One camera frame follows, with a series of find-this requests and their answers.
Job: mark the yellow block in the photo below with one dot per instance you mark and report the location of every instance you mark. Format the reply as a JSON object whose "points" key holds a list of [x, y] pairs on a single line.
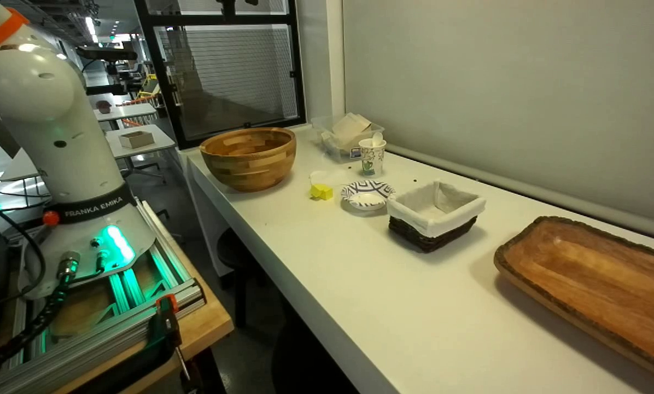
{"points": [[321, 191]]}

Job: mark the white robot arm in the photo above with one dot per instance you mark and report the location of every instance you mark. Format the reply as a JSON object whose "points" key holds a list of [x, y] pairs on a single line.
{"points": [[45, 107]]}

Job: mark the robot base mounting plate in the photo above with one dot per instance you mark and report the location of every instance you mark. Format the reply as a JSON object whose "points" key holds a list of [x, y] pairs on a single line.
{"points": [[88, 303]]}

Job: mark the wooden bowl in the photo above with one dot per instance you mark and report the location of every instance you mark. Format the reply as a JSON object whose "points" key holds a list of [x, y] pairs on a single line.
{"points": [[251, 157]]}

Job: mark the zebra patterned small plate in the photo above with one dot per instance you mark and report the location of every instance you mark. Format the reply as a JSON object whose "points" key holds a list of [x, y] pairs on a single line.
{"points": [[367, 197]]}

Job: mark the clear plastic container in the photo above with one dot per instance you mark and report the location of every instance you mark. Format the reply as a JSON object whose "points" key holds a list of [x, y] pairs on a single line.
{"points": [[350, 152]]}

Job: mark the patterned paper cup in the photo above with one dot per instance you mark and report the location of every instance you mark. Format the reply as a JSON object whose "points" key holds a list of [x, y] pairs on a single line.
{"points": [[373, 152]]}

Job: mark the beige box in container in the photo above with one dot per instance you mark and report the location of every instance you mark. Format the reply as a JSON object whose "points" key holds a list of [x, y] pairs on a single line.
{"points": [[348, 128]]}

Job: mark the dark basket with white liner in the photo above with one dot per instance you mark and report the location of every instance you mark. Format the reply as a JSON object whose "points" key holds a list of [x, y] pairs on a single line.
{"points": [[433, 215]]}

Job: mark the wooden cart top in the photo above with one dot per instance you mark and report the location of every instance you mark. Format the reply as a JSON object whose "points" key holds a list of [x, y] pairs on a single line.
{"points": [[195, 329]]}

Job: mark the wooden tray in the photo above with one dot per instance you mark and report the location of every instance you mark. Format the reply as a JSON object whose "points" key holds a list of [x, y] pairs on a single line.
{"points": [[596, 281]]}

